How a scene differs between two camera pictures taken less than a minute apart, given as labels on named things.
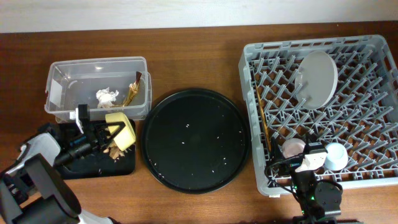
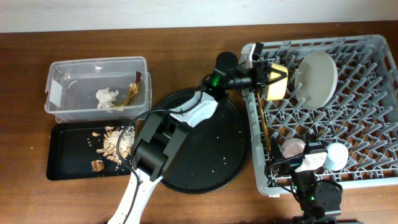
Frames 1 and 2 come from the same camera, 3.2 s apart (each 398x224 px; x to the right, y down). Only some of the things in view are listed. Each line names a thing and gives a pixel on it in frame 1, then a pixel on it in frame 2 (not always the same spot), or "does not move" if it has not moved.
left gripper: x=94 y=137 → x=261 y=76
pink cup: x=292 y=147 does not move
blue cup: x=337 y=157 does not move
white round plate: x=316 y=79 does not move
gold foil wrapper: x=133 y=90 does not move
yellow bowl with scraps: x=126 y=139 → x=277 y=90
